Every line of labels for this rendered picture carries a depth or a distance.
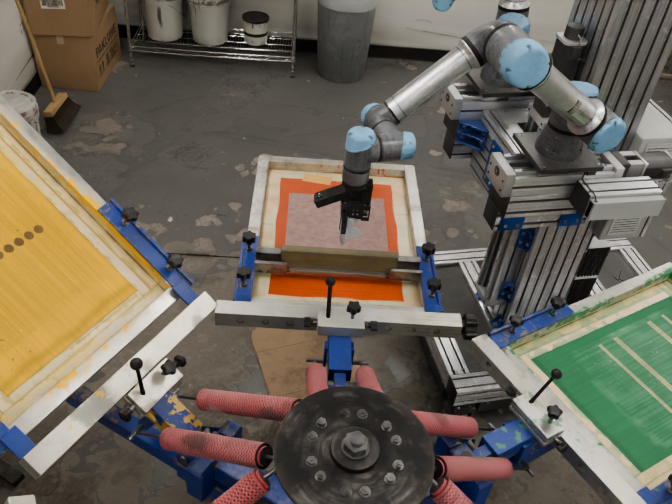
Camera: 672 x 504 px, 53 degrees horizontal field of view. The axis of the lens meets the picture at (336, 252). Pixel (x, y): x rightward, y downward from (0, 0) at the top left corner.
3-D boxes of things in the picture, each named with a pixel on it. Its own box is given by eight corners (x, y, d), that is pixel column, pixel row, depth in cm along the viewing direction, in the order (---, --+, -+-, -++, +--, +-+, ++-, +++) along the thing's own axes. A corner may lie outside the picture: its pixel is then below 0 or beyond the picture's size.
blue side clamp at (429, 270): (413, 259, 223) (416, 243, 218) (428, 260, 223) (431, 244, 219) (422, 327, 200) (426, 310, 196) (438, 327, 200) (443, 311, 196)
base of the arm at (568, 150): (568, 135, 229) (577, 109, 222) (589, 160, 218) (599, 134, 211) (527, 137, 226) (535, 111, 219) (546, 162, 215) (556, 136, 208)
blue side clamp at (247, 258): (243, 249, 220) (243, 232, 215) (258, 250, 220) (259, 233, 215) (233, 316, 197) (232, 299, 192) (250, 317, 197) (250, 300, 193)
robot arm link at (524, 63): (608, 108, 208) (505, 13, 176) (638, 133, 198) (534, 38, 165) (579, 137, 213) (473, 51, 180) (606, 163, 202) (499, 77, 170)
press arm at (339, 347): (327, 331, 189) (329, 319, 186) (349, 333, 189) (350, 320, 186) (327, 381, 176) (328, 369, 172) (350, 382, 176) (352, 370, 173)
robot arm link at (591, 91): (573, 111, 221) (586, 73, 212) (596, 133, 212) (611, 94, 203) (541, 114, 218) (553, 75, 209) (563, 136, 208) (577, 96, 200)
